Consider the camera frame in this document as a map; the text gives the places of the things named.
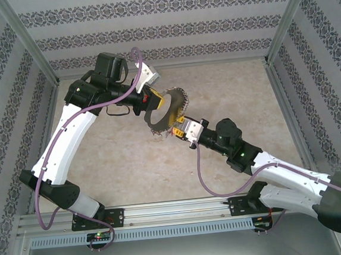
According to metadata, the patterned cloth ring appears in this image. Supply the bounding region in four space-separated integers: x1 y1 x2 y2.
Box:
139 85 192 141

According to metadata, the small controller circuit board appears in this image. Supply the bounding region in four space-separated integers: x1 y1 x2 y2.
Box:
252 213 275 233
86 230 113 243

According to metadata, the grey sheet metal panel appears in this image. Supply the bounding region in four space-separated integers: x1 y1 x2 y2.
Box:
19 221 341 255

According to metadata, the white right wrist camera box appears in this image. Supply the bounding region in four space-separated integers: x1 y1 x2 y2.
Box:
184 118 206 143

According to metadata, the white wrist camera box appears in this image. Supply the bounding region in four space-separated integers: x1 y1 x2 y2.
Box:
184 118 206 143
134 59 162 94

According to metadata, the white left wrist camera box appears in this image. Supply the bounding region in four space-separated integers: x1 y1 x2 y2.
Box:
134 59 162 94

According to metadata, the thin black cable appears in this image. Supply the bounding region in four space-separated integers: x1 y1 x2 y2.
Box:
105 102 132 118

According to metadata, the purple cable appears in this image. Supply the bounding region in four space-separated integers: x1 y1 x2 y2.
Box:
22 46 159 255
194 132 341 241

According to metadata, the aluminium frame rail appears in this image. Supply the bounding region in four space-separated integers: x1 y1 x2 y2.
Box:
263 55 324 190
55 54 270 81
17 80 73 215

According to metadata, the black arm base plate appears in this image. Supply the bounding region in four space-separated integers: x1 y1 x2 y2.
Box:
227 191 286 218
70 207 126 232

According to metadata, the long aluminium base rail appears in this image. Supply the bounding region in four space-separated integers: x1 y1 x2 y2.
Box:
16 187 338 237

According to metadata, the aluminium frame post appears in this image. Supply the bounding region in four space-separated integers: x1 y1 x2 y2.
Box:
0 0 60 89
260 0 323 65

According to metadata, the slotted grey cable duct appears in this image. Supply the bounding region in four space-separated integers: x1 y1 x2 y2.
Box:
29 218 255 250

